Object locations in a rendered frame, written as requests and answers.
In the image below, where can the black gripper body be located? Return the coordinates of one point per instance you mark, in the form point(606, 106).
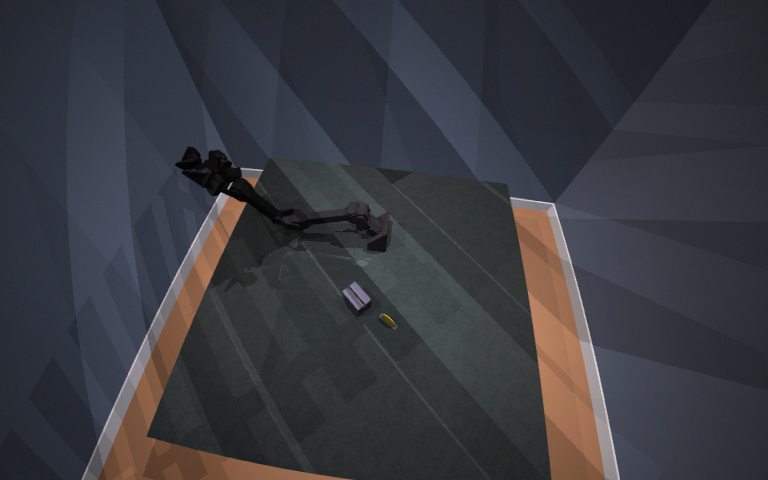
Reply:
point(217, 180)

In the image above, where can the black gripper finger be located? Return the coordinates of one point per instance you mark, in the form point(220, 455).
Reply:
point(201, 177)
point(189, 163)

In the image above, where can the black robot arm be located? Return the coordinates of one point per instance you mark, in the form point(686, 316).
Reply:
point(356, 212)

